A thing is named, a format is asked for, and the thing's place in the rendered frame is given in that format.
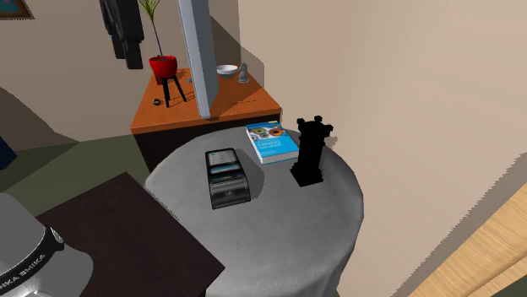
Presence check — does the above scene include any framed wall picture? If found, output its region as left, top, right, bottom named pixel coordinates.
left=0, top=0, right=35, bottom=21

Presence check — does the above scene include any dark brown robot stand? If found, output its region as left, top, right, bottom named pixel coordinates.
left=35, top=171, right=226, bottom=297

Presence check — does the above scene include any black chess piece figure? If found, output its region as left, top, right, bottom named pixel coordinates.
left=289, top=115, right=335, bottom=188

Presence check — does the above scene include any orange top cabinet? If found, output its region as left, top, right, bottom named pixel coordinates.
left=129, top=0, right=284, bottom=174

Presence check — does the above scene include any round grey table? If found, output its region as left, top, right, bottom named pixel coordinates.
left=143, top=124, right=366, bottom=297

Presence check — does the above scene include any black card payment terminal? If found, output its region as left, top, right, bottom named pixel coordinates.
left=204, top=147, right=253, bottom=211

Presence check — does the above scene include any blue book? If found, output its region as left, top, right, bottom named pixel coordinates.
left=245, top=120, right=302, bottom=166

